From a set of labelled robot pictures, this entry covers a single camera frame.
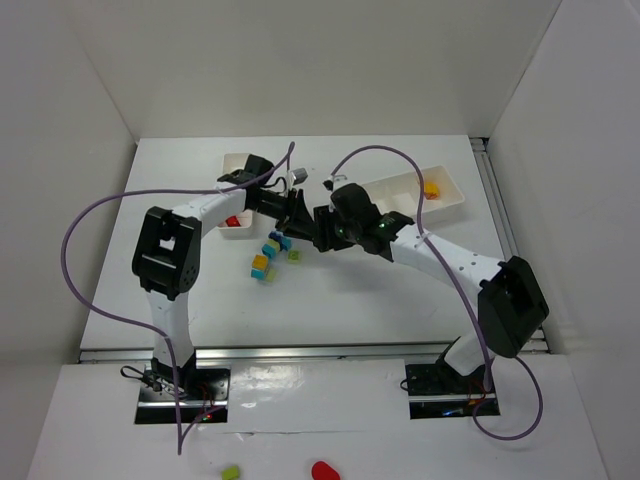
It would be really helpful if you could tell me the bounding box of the red lego brick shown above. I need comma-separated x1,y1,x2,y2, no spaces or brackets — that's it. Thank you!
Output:
225,216,241,228

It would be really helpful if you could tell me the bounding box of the yellow butterfly lego brick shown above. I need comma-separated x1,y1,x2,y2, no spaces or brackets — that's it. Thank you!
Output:
423,182,441,201

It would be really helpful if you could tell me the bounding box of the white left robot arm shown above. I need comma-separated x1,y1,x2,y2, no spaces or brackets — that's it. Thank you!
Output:
132,154,311,390

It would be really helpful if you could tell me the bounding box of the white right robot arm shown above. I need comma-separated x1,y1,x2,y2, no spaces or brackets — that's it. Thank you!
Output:
314,180,549,377

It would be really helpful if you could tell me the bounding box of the long teal lego brick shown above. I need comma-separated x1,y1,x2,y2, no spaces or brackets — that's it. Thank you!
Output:
268,230,292,251

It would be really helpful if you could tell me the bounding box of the small lime lego brick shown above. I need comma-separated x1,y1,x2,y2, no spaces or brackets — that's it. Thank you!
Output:
287,250,301,264

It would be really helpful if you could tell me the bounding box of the teal and lime lego stack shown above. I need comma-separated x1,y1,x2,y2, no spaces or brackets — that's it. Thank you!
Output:
261,239,281,260

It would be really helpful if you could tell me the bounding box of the white right sorting tray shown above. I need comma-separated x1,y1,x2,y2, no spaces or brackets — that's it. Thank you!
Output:
362,165,465,227

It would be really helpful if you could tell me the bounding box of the teal lime yellow lego cluster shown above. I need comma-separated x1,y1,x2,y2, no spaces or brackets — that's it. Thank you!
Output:
250,254,276,283

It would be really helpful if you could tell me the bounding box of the red piece on front ledge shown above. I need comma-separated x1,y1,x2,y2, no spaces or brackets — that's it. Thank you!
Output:
311,461,341,480

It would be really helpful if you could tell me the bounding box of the lime lego on front ledge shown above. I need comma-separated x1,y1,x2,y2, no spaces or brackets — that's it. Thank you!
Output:
220,465,241,480

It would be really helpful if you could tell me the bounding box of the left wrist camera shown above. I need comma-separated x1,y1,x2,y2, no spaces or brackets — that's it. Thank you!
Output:
288,168,308,185

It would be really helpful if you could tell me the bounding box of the aluminium front rail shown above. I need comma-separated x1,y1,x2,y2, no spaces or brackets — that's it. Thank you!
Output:
77,340,550,365

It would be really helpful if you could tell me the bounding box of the aluminium side rail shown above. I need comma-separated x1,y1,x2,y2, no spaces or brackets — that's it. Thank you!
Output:
469,136,545,342

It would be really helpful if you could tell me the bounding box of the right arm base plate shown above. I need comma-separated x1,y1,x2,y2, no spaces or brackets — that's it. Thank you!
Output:
400,363,500,420

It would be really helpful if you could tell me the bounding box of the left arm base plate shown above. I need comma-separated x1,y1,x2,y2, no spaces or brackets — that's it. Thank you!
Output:
120,366,231,425

